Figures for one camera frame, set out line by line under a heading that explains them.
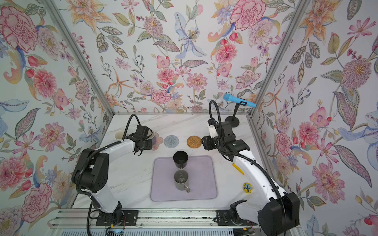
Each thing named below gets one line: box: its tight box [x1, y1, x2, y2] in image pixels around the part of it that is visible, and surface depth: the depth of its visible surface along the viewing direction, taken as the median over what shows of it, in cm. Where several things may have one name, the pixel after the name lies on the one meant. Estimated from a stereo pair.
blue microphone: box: [222, 93, 257, 108], surface depth 101 cm
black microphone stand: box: [224, 100, 248, 128], surface depth 119 cm
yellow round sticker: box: [242, 182, 253, 194], surface depth 85 cm
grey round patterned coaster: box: [163, 134, 180, 148], surface depth 106 cm
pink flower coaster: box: [151, 132, 164, 151], surface depth 106 cm
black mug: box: [173, 150, 189, 170], surface depth 88 cm
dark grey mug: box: [173, 169, 190, 193], surface depth 80 cm
